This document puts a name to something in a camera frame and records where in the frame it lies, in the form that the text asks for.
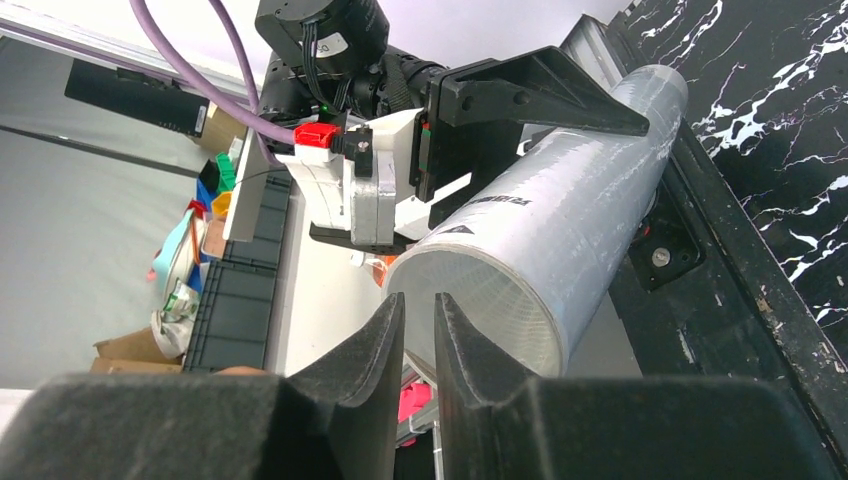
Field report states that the black storage crate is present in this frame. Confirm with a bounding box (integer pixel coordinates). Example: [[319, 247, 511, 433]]
[[183, 173, 291, 373]]

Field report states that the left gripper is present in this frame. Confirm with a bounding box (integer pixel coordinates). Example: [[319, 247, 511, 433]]
[[416, 46, 650, 229]]

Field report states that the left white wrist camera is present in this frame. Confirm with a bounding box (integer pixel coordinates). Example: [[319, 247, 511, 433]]
[[275, 108, 430, 255]]

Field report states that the white shuttlecock tube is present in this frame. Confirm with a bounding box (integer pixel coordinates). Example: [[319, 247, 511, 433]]
[[383, 65, 688, 377]]

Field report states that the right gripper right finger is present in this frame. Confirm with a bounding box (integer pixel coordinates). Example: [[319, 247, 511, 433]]
[[434, 293, 842, 479]]

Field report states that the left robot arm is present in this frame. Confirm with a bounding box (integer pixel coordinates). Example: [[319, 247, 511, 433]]
[[255, 1, 649, 226]]

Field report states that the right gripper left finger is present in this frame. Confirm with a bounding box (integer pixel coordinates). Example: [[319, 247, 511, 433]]
[[1, 295, 404, 479]]

